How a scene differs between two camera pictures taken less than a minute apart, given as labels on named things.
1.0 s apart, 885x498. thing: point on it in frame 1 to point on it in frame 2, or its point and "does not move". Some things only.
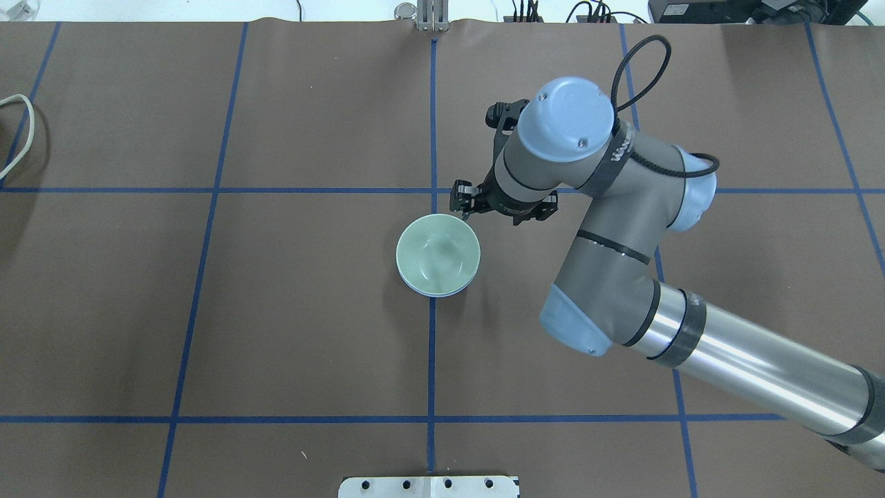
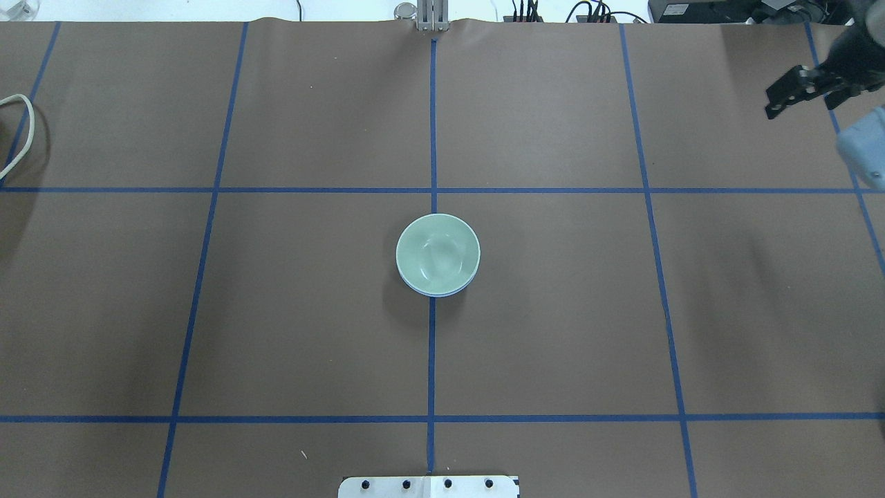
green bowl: (438, 254) does not move
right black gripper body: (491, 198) to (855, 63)
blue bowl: (447, 294) does not move
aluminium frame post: (433, 15) does not move
